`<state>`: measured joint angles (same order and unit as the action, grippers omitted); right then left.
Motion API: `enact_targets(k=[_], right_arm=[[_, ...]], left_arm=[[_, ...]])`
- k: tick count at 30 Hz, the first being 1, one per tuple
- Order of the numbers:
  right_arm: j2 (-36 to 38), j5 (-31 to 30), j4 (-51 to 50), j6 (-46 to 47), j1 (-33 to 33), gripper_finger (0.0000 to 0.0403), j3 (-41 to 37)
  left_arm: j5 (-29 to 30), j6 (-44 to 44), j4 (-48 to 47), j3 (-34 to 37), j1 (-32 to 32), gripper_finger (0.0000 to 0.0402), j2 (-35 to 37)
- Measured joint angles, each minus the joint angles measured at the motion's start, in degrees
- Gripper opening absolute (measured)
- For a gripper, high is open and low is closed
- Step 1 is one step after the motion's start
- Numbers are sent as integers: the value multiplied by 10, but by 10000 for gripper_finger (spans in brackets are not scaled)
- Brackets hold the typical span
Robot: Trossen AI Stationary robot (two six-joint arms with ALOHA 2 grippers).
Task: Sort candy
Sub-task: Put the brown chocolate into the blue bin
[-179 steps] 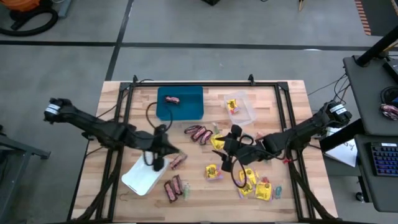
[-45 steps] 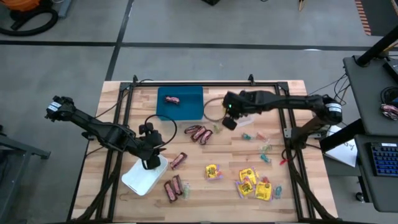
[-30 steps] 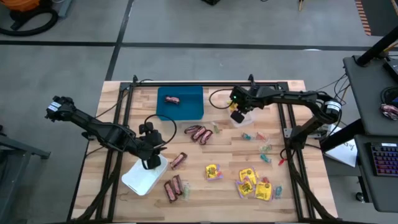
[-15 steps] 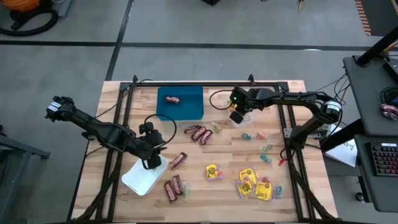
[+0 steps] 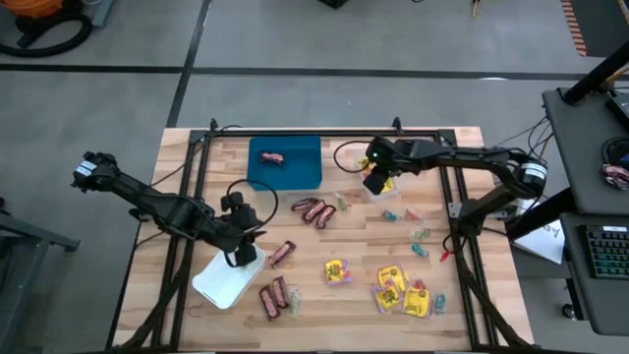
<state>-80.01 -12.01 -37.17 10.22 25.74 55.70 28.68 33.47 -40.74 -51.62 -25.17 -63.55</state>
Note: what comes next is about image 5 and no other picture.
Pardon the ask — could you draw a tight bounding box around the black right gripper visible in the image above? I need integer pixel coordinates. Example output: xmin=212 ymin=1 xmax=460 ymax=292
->
xmin=362 ymin=136 xmax=412 ymax=197

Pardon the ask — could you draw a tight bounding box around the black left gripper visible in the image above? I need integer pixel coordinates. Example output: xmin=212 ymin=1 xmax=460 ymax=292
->
xmin=219 ymin=191 xmax=268 ymax=268

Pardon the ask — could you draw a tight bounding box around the colourful candy bag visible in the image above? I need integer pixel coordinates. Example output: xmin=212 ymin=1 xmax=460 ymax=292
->
xmin=601 ymin=163 xmax=629 ymax=192

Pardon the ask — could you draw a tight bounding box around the clear plastic bin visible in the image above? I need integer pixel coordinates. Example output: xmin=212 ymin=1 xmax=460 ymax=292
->
xmin=352 ymin=142 xmax=407 ymax=204

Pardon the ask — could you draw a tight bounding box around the white plastic bin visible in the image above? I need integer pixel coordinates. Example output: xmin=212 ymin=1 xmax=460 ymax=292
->
xmin=191 ymin=243 xmax=267 ymax=311

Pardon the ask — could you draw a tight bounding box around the blue plastic bin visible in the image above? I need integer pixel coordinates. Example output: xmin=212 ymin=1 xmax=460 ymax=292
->
xmin=246 ymin=135 xmax=324 ymax=193

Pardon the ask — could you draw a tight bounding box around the black desk strut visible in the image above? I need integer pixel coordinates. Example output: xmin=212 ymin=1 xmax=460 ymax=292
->
xmin=504 ymin=188 xmax=577 ymax=242

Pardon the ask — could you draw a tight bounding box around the white paper sheet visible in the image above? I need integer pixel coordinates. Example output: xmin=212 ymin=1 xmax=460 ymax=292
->
xmin=513 ymin=199 xmax=566 ymax=266

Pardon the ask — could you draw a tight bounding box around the dark grey desk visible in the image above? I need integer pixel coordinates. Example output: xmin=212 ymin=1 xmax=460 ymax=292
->
xmin=542 ymin=87 xmax=629 ymax=217
xmin=559 ymin=211 xmax=629 ymax=337

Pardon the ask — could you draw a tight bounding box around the grey metal stand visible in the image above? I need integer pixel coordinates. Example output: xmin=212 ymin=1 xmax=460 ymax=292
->
xmin=0 ymin=196 xmax=81 ymax=354

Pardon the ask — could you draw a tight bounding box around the black slanted pole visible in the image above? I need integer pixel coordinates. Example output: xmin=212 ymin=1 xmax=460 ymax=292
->
xmin=561 ymin=41 xmax=629 ymax=106

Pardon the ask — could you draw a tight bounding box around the backlit black keyboard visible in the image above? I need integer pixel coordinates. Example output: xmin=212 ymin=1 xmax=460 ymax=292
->
xmin=584 ymin=224 xmax=629 ymax=280

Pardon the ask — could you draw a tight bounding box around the dark mat with striped edge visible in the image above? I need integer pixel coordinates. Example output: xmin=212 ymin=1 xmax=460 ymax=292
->
xmin=559 ymin=0 xmax=629 ymax=58

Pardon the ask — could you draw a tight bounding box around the grey floor box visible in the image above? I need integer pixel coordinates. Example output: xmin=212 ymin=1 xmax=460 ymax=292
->
xmin=90 ymin=0 xmax=117 ymax=29

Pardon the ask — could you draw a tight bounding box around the orange vacuum cleaner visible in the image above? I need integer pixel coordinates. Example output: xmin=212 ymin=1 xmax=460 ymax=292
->
xmin=4 ymin=0 xmax=65 ymax=20

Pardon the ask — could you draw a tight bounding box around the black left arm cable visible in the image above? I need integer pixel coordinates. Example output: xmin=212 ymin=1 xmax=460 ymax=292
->
xmin=149 ymin=142 xmax=280 ymax=233

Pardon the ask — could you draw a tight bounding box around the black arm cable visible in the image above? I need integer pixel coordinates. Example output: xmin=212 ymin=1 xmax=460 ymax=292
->
xmin=332 ymin=141 xmax=371 ymax=175
xmin=149 ymin=142 xmax=280 ymax=233

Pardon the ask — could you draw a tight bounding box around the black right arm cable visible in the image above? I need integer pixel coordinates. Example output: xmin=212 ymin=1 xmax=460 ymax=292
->
xmin=332 ymin=141 xmax=371 ymax=175

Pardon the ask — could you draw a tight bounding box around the black aluminium table frame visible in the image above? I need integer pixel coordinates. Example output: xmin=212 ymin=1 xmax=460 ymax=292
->
xmin=110 ymin=117 xmax=537 ymax=354

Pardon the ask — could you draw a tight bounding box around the black floor cable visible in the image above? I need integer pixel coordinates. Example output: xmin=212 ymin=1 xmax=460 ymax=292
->
xmin=485 ymin=115 xmax=555 ymax=163

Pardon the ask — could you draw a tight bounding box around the black coiled cable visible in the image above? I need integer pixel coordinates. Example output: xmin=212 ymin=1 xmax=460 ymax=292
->
xmin=600 ymin=136 xmax=629 ymax=168

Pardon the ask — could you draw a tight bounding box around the black vacuum hose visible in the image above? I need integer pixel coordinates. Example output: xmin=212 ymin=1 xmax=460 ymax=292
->
xmin=0 ymin=12 xmax=93 ymax=59

